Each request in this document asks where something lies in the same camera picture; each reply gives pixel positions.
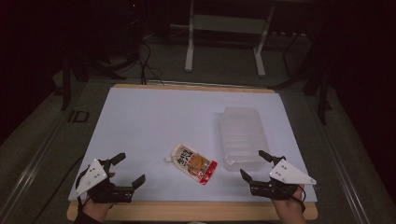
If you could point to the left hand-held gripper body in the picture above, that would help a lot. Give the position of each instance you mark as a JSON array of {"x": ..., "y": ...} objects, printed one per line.
[{"x": 102, "y": 186}]

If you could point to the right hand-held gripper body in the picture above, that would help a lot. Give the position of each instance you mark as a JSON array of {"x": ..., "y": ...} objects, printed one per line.
[{"x": 281, "y": 182}]

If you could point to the clear plastic container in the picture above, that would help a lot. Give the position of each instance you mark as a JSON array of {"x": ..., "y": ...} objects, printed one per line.
[{"x": 242, "y": 138}]

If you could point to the spouted food pouch red cap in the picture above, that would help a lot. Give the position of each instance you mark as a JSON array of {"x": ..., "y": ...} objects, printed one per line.
[{"x": 193, "y": 163}]

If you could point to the person's left hand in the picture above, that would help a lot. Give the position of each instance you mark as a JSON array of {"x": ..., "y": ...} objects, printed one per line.
[{"x": 98, "y": 207}]

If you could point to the person's right hand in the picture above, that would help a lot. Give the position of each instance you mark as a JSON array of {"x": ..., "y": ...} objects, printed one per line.
[{"x": 291, "y": 208}]

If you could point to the white table mat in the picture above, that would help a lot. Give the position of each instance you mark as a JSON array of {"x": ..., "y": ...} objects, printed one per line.
[{"x": 174, "y": 130}]

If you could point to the black tripod stand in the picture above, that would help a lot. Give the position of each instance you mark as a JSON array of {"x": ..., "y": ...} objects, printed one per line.
[
  {"x": 314, "y": 77},
  {"x": 90, "y": 67}
]

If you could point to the white metal stand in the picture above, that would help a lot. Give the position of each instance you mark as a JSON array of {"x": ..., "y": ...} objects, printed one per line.
[{"x": 229, "y": 34}]

